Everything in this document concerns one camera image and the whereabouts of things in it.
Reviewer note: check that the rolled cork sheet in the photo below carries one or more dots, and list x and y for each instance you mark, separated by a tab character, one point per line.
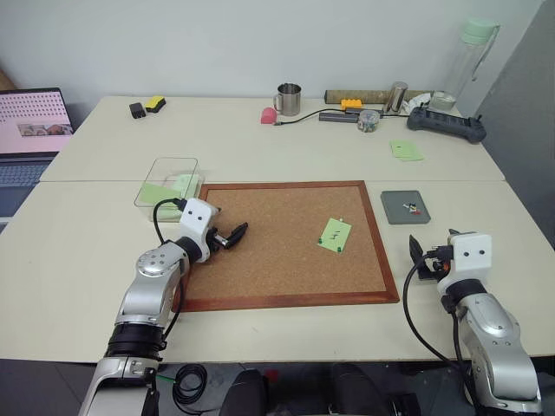
364	95

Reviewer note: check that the wood framed cork board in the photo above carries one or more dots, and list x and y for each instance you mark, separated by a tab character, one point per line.
282	247

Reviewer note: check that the green sticky note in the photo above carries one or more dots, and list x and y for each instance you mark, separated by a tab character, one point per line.
334	235

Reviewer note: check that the grey usb hub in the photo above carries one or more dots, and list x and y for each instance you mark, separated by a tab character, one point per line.
338	116

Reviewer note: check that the small black box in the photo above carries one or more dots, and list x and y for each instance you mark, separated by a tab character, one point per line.
137	111

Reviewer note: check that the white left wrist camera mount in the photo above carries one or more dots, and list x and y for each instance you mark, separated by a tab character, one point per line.
197	219

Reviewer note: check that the steel mug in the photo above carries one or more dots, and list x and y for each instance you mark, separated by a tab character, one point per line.
289	100

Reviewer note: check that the small glass container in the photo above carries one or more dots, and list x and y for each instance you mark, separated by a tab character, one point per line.
442	100

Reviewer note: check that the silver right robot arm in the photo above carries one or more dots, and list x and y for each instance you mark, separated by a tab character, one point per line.
494	338

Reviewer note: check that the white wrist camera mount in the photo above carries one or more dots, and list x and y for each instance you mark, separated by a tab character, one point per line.
197	219
472	255

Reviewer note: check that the small metal and coloured parts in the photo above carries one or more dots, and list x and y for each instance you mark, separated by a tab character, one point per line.
412	208

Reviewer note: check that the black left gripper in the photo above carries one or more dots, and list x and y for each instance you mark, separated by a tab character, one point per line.
217	241

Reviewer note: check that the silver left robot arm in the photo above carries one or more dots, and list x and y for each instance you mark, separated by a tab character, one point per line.
143	299

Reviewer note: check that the laptop with pink screen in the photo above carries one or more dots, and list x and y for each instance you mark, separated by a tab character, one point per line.
30	130

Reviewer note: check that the black handheld controller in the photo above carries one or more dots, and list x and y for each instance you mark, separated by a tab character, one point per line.
442	123

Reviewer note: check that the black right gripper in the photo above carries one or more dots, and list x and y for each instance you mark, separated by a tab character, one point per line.
437	264

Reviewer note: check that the yellow toy brick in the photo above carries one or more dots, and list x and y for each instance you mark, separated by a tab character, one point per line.
352	104

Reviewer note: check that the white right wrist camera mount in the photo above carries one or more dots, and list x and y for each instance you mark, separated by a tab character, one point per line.
472	255

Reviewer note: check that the steel cylinder tumbler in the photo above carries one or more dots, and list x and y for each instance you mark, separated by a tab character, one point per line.
396	97

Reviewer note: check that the grey square tray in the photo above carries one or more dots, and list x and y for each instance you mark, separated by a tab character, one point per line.
405	208

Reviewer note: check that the white crumpled object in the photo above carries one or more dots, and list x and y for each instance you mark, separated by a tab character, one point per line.
418	103

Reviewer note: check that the clear bottle green lid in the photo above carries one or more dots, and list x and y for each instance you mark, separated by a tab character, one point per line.
470	56

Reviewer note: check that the jar of pins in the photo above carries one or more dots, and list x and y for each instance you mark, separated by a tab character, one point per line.
367	121

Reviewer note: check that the pink eraser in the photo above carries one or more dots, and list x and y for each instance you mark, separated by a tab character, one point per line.
269	117

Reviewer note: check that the clear plastic box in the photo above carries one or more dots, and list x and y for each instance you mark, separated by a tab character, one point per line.
169	173

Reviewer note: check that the light green paper sheet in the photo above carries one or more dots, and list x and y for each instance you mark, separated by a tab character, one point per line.
182	184

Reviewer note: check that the grey partition panel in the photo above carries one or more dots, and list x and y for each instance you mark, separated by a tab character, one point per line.
524	151

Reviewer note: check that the dark rounded shape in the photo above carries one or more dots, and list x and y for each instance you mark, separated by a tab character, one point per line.
245	392

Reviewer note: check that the yellow black sponge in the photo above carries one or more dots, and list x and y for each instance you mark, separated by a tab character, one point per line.
155	104

